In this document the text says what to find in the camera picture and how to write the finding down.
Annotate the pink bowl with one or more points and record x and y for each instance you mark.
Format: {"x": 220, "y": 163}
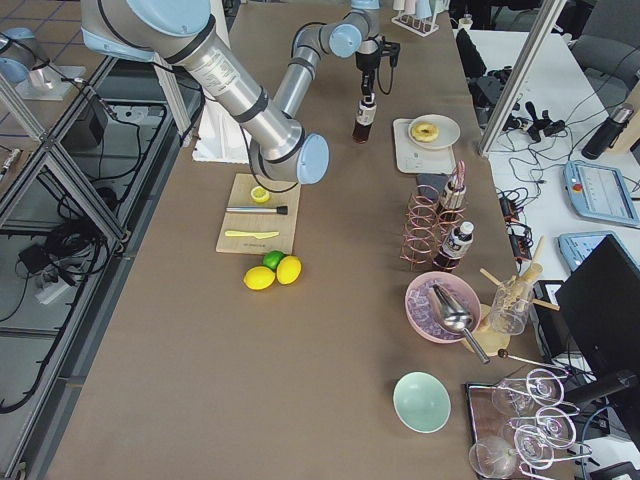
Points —
{"x": 420, "y": 313}

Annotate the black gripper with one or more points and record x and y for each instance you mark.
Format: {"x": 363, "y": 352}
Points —
{"x": 366, "y": 63}

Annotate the tea bottle far in rack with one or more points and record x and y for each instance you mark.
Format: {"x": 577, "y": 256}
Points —
{"x": 451, "y": 203}

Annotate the yellow plastic knife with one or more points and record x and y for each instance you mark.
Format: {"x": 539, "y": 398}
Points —
{"x": 260, "y": 235}

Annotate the steel ice scoop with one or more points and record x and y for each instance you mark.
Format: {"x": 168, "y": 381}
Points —
{"x": 455, "y": 318}

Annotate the yellow lemon lower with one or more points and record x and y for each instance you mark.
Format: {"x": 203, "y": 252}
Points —
{"x": 259, "y": 278}

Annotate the aluminium frame post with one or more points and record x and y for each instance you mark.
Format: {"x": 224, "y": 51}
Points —
{"x": 541, "y": 28}

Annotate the copper wire bottle rack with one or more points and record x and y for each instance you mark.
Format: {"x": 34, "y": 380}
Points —
{"x": 425, "y": 229}

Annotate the white round plate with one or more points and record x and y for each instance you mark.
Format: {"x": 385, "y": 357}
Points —
{"x": 433, "y": 131}

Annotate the black monitor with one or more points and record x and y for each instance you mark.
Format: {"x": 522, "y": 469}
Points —
{"x": 599, "y": 303}

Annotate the beige bunny tray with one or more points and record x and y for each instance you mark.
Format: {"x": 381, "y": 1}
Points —
{"x": 413, "y": 159}

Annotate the steel muddler black tip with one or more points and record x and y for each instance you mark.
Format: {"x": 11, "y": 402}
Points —
{"x": 277, "y": 210}

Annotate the oolong tea bottle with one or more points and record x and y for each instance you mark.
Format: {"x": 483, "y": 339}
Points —
{"x": 364, "y": 119}

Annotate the tea bottle near in rack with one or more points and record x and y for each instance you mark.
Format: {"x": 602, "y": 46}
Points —
{"x": 454, "y": 247}

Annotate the yellow lemon upper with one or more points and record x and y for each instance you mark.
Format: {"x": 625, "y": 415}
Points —
{"x": 288, "y": 270}

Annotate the half lemon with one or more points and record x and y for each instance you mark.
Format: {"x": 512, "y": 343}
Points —
{"x": 260, "y": 195}

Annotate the yellow lemon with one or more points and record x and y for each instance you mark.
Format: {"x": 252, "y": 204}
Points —
{"x": 288, "y": 270}
{"x": 259, "y": 278}

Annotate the white dish rack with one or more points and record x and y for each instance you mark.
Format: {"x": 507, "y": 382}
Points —
{"x": 418, "y": 16}

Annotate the bamboo cutting board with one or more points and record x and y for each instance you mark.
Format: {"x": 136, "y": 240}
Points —
{"x": 249, "y": 227}

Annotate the green lime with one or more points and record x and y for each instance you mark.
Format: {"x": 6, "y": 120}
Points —
{"x": 272, "y": 259}

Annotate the clear glass mug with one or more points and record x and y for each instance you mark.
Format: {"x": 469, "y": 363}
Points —
{"x": 510, "y": 309}

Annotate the striped paper straws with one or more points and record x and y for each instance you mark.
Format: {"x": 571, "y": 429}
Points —
{"x": 459, "y": 172}

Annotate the wooden cup stand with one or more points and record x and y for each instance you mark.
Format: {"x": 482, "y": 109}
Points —
{"x": 531, "y": 275}

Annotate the black thermos bottle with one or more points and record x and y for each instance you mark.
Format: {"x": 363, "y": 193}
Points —
{"x": 608, "y": 132}

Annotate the teach pendant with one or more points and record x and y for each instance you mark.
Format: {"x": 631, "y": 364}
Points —
{"x": 598, "y": 192}

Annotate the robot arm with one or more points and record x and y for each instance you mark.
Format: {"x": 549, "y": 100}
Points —
{"x": 357, "y": 34}
{"x": 184, "y": 33}

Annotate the wine glass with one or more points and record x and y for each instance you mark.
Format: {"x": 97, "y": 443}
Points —
{"x": 493, "y": 457}

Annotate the grey folded cloth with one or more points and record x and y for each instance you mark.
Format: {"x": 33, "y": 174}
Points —
{"x": 432, "y": 181}

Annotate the tea bottle in rack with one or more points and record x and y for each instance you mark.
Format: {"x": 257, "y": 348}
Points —
{"x": 451, "y": 203}
{"x": 454, "y": 247}

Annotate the mint green bowl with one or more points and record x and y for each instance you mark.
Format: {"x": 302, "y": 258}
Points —
{"x": 421, "y": 402}

